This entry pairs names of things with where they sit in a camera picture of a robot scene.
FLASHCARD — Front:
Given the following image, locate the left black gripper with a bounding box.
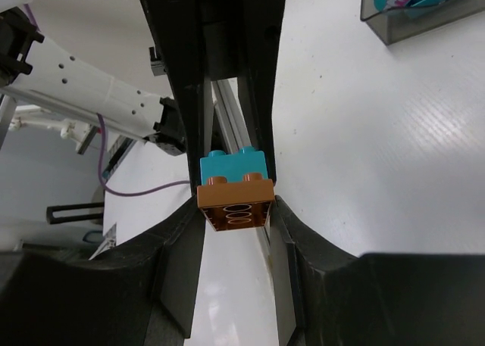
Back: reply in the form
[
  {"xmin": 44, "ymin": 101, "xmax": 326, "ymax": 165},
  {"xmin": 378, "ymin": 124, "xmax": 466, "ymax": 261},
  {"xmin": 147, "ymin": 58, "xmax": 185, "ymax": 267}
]
[{"xmin": 140, "ymin": 0, "xmax": 286, "ymax": 181}]

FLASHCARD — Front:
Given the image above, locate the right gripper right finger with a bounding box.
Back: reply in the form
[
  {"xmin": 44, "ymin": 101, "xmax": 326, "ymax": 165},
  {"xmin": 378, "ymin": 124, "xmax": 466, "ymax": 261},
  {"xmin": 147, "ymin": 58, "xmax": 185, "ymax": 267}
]
[{"xmin": 270, "ymin": 198, "xmax": 484, "ymax": 345}]

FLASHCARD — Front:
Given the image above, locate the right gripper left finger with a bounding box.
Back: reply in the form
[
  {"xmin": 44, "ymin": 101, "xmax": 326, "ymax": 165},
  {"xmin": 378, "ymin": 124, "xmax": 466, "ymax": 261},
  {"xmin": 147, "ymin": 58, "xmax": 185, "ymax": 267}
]
[{"xmin": 1, "ymin": 198, "xmax": 205, "ymax": 345}]

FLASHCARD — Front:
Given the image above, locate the brown lego brick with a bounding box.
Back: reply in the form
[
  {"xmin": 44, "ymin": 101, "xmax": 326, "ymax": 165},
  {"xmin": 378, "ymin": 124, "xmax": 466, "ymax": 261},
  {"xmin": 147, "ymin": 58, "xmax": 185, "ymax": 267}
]
[{"xmin": 197, "ymin": 173, "xmax": 275, "ymax": 232}]

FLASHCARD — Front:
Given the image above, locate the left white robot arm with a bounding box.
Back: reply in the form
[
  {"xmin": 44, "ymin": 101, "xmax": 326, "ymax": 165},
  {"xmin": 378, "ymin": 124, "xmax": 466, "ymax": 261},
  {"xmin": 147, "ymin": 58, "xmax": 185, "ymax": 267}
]
[{"xmin": 1, "ymin": 0, "xmax": 286, "ymax": 187}]

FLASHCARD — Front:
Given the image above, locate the smoked grey plastic container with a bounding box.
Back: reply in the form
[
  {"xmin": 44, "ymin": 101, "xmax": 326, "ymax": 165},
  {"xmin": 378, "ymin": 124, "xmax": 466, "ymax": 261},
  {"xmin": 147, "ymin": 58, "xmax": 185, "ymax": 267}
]
[{"xmin": 360, "ymin": 0, "xmax": 484, "ymax": 45}]

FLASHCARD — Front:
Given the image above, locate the aluminium frame rail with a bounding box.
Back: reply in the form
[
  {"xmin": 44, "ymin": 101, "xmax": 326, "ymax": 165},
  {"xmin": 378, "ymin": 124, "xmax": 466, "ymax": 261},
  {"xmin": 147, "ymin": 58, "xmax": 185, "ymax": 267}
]
[{"xmin": 0, "ymin": 76, "xmax": 274, "ymax": 271}]

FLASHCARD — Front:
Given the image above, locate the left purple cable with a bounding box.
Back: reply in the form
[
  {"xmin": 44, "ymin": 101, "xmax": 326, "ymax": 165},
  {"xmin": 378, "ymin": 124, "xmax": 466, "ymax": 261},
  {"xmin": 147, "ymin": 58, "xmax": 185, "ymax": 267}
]
[{"xmin": 22, "ymin": 3, "xmax": 190, "ymax": 198}]

